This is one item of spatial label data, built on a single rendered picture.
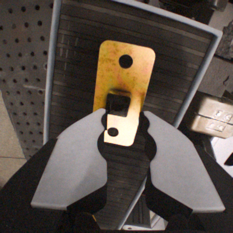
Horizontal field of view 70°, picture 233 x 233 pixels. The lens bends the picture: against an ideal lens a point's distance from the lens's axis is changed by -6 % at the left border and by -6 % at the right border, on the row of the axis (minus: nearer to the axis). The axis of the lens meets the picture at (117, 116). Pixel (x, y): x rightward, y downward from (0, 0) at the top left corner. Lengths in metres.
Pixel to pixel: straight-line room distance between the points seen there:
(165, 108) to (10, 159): 2.19
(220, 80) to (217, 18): 0.08
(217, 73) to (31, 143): 0.83
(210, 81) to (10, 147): 2.06
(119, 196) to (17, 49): 0.62
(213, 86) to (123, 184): 0.18
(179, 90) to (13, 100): 0.74
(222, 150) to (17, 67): 0.72
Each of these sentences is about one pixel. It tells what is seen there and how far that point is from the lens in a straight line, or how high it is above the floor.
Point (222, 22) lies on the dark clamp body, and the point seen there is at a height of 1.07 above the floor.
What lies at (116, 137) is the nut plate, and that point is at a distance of 0.15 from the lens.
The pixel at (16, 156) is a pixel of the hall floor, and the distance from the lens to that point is 2.22.
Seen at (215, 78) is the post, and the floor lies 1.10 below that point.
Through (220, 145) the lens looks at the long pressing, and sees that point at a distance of 0.47.
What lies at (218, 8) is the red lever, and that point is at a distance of 0.25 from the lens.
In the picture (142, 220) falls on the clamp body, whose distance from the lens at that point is 0.61.
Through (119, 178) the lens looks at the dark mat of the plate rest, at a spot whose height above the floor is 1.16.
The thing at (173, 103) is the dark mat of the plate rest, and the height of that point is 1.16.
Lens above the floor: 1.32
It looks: 59 degrees down
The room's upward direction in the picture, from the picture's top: 174 degrees counter-clockwise
